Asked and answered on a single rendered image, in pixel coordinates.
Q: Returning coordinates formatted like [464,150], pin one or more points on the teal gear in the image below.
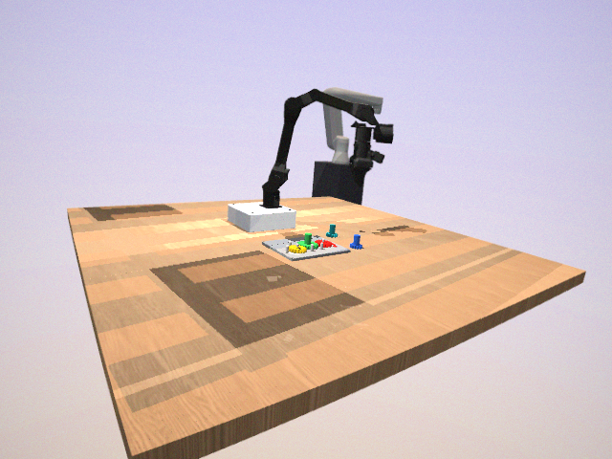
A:
[332,230]

